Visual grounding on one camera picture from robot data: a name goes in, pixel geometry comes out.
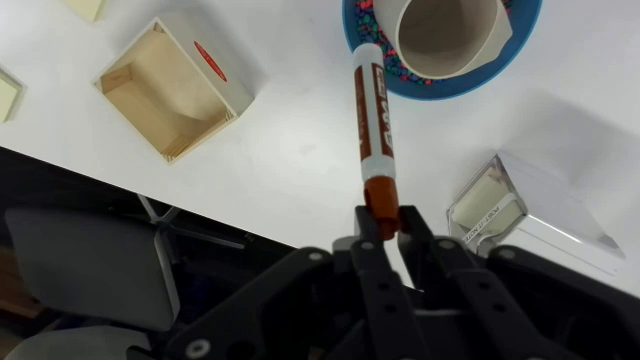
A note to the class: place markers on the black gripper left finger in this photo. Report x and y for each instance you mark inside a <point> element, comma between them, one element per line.
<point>380,293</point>

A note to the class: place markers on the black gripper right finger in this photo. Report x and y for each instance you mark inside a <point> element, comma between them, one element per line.
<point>467,300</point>

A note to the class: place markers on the white marker with red cap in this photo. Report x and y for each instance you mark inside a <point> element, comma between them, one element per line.
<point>372,120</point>

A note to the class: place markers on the white paper cup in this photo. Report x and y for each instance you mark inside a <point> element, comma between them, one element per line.
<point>446,62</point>

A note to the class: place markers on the light wooden box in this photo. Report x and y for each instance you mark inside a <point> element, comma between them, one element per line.
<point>167,100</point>

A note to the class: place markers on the clear plastic note holder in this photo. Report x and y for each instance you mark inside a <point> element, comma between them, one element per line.
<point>533,207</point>

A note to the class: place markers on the blue bowl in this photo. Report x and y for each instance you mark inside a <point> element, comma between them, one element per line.
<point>506,62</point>

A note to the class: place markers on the colourful small candies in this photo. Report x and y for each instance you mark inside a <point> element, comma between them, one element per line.
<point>371,31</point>

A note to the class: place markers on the white and grey office chair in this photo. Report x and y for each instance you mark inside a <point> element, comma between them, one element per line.
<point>87,266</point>

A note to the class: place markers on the yellow sticky note pad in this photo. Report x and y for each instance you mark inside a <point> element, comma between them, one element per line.
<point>8,96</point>

